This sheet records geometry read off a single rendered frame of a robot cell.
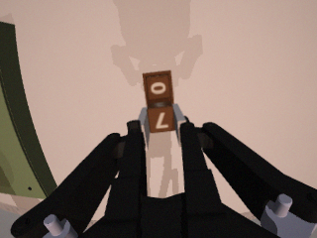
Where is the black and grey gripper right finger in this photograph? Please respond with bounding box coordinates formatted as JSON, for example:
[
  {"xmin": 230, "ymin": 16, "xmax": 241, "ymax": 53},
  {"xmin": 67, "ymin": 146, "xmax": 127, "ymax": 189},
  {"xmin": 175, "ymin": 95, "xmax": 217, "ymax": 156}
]
[{"xmin": 172, "ymin": 103, "xmax": 317, "ymax": 238}]

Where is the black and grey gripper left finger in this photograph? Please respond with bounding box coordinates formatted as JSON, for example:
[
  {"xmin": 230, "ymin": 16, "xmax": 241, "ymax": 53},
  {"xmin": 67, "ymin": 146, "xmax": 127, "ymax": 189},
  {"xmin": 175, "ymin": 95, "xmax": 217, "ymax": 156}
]
[{"xmin": 11, "ymin": 107, "xmax": 150, "ymax": 238}]

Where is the brown number cube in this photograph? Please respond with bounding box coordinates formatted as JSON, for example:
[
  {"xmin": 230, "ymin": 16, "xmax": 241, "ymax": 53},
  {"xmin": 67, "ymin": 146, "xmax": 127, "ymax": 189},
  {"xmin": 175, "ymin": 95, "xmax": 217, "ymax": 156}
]
[
  {"xmin": 147, "ymin": 101, "xmax": 175, "ymax": 133},
  {"xmin": 146, "ymin": 74, "xmax": 170, "ymax": 100}
]

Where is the brown wooden tray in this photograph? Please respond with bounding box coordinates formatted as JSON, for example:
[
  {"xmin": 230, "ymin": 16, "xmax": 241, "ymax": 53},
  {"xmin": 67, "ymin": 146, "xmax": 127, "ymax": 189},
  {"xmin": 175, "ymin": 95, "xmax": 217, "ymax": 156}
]
[{"xmin": 143, "ymin": 70, "xmax": 174, "ymax": 106}]

